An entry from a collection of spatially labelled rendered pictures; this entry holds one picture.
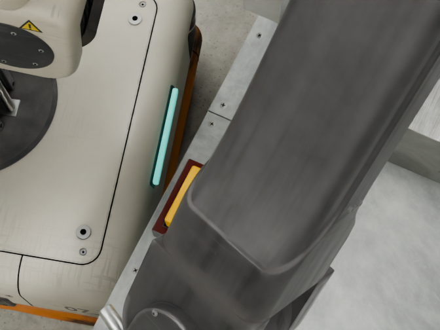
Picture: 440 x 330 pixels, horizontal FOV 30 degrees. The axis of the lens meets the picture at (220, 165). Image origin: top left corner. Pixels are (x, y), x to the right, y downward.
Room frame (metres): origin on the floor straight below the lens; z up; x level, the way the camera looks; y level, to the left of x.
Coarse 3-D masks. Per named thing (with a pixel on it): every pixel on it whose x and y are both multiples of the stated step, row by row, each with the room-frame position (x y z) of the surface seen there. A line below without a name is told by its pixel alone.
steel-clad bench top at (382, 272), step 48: (240, 96) 0.36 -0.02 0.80; (192, 144) 0.31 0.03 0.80; (384, 192) 0.25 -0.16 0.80; (432, 192) 0.25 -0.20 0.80; (144, 240) 0.22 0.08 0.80; (384, 240) 0.20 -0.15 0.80; (432, 240) 0.20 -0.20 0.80; (336, 288) 0.16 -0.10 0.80; (384, 288) 0.16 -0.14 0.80; (432, 288) 0.15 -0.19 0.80
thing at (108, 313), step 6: (108, 306) 0.13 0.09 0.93; (102, 312) 0.12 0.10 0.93; (108, 312) 0.12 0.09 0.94; (114, 312) 0.12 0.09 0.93; (102, 318) 0.12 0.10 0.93; (108, 318) 0.12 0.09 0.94; (114, 318) 0.12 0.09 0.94; (120, 318) 0.12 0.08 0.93; (108, 324) 0.11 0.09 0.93; (114, 324) 0.11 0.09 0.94; (120, 324) 0.11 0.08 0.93
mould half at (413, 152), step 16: (432, 96) 0.31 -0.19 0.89; (432, 112) 0.29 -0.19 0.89; (416, 128) 0.28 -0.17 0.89; (432, 128) 0.28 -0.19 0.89; (400, 144) 0.28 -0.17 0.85; (416, 144) 0.27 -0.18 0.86; (432, 144) 0.27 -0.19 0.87; (400, 160) 0.28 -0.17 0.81; (416, 160) 0.27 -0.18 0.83; (432, 160) 0.26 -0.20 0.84; (432, 176) 0.26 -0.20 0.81
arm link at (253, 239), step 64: (320, 0) 0.15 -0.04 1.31; (384, 0) 0.14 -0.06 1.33; (320, 64) 0.13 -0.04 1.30; (384, 64) 0.12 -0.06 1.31; (256, 128) 0.12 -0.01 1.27; (320, 128) 0.11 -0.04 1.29; (384, 128) 0.11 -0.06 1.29; (192, 192) 0.11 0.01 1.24; (256, 192) 0.10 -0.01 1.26; (320, 192) 0.09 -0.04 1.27; (192, 256) 0.08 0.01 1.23; (256, 256) 0.08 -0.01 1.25; (320, 256) 0.08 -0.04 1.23; (128, 320) 0.07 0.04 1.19; (256, 320) 0.06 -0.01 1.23
